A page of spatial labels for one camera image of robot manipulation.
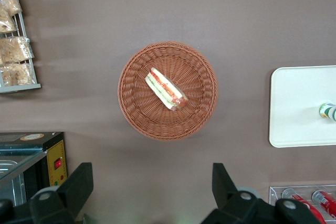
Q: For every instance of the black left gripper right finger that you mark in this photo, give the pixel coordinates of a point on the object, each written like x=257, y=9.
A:
x=231, y=208

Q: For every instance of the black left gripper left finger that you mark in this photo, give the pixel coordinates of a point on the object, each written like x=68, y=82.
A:
x=68, y=195

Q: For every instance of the green lid yogurt cup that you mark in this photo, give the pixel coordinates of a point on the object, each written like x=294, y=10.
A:
x=328, y=111

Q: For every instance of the beige serving tray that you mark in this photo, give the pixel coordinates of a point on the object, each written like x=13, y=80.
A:
x=294, y=108

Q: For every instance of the clear acrylic bottle rack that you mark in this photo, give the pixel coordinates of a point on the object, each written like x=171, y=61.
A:
x=274, y=195

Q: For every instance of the black food warmer cabinet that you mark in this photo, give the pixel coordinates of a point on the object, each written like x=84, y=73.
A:
x=56, y=150

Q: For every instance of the red cola bottle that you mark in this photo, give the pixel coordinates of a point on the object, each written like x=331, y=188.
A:
x=302, y=204
x=325, y=200

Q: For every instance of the round brown wicker basket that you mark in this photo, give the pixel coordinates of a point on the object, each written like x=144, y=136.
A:
x=136, y=108

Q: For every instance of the wrapped triangle sandwich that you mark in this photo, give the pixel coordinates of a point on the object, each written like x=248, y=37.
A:
x=165, y=90

